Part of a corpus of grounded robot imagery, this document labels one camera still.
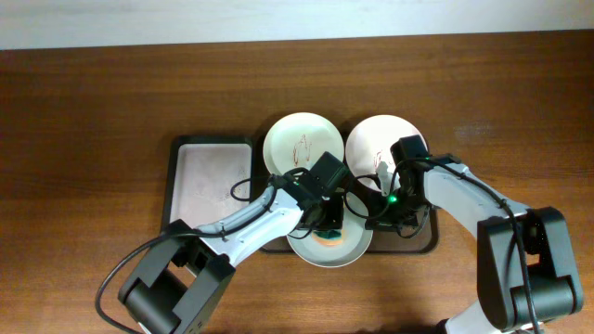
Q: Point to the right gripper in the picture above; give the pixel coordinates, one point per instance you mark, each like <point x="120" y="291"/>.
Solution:
<point x="384" y="223"/>

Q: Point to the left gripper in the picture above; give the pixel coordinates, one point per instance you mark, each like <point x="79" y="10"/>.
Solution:
<point x="335" y="220"/>

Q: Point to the green yellow sponge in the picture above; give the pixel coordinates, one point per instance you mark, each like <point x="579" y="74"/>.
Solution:
<point x="328" y="238"/>

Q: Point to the white plate front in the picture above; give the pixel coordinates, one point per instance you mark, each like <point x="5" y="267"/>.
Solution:
<point x="356" y="238"/>

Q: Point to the white plate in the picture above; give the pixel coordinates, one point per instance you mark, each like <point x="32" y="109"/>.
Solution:
<point x="356" y="238"/>
<point x="299" y="140"/>
<point x="370" y="141"/>

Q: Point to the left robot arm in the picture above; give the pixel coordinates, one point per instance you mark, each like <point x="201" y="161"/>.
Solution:
<point x="185" y="271"/>

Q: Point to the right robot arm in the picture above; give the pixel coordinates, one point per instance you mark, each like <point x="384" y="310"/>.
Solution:
<point x="526" y="270"/>

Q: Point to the large brown tray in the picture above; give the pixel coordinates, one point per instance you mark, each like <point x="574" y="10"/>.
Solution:
<point x="363" y="202"/>

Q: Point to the small pink sponge tray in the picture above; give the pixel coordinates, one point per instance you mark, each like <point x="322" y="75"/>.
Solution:
<point x="207" y="178"/>

